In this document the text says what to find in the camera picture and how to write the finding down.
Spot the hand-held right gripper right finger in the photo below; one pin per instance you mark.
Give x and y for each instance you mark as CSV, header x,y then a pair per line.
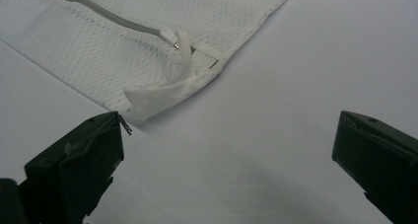
x,y
378,155

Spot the white mesh laundry bag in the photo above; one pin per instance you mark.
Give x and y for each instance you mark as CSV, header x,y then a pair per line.
x,y
98,53

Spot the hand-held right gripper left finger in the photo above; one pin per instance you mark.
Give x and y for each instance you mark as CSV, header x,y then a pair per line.
x,y
82,158

